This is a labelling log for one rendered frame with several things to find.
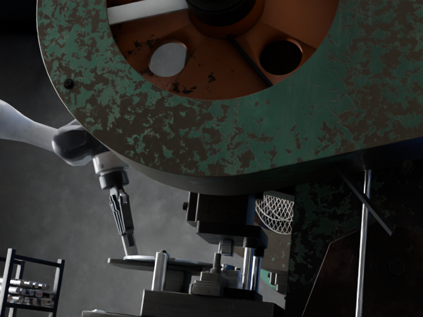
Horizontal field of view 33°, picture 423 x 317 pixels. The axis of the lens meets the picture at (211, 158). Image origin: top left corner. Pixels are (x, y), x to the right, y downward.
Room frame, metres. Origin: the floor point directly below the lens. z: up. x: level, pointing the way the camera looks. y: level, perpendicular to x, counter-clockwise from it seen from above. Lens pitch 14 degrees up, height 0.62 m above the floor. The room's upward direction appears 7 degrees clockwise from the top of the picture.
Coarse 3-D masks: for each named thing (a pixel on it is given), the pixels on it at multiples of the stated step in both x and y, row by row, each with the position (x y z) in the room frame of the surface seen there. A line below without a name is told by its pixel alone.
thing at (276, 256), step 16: (272, 208) 3.23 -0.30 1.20; (288, 208) 3.21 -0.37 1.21; (256, 224) 3.17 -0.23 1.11; (272, 224) 3.43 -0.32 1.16; (288, 224) 3.21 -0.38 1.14; (272, 240) 3.15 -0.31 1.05; (288, 240) 3.13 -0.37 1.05; (240, 256) 3.18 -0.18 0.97; (272, 256) 3.15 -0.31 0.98; (288, 256) 3.13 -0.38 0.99; (272, 272) 3.57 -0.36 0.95
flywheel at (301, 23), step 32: (128, 0) 1.51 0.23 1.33; (160, 0) 1.45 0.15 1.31; (192, 0) 1.37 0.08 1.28; (224, 0) 1.35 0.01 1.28; (256, 0) 1.40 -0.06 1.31; (288, 0) 1.44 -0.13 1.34; (320, 0) 1.43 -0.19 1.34; (128, 32) 1.51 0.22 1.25; (160, 32) 1.50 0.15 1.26; (192, 32) 1.48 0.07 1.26; (224, 32) 1.44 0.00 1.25; (256, 32) 1.45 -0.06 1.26; (288, 32) 1.44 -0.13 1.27; (320, 32) 1.42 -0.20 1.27; (192, 64) 1.48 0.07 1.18; (224, 64) 1.47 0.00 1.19; (256, 64) 1.45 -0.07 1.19; (192, 96) 1.48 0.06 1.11; (224, 96) 1.46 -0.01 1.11
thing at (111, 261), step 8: (112, 264) 1.89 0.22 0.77; (120, 264) 1.86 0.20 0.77; (128, 264) 1.84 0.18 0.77; (136, 264) 1.83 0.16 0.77; (144, 264) 1.83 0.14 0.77; (152, 264) 1.83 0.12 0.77; (168, 272) 1.84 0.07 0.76; (176, 272) 1.83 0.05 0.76; (184, 272) 1.84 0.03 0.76; (192, 272) 1.85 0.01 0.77; (200, 272) 1.82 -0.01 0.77; (168, 280) 1.84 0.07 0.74; (176, 280) 1.83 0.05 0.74; (184, 280) 1.84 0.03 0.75; (168, 288) 1.84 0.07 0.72; (176, 288) 1.83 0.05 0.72; (184, 288) 1.85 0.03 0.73
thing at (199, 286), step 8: (216, 256) 1.69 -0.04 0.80; (216, 264) 1.69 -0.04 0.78; (208, 272) 1.63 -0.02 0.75; (216, 272) 1.69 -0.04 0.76; (200, 280) 1.63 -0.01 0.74; (208, 280) 1.63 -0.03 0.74; (216, 280) 1.62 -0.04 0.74; (224, 280) 1.71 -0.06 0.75; (200, 288) 1.61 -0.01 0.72; (208, 288) 1.61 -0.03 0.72; (216, 288) 1.60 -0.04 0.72
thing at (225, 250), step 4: (220, 240) 1.85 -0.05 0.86; (224, 240) 1.84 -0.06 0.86; (228, 240) 1.83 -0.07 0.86; (220, 244) 1.85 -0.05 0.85; (224, 244) 1.84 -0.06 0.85; (228, 244) 1.83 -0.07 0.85; (220, 248) 1.85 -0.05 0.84; (224, 248) 1.84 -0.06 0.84; (228, 248) 1.83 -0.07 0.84; (220, 252) 1.85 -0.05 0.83; (224, 252) 1.83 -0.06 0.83; (228, 252) 1.83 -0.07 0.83; (228, 256) 1.87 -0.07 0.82; (232, 256) 1.87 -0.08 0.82
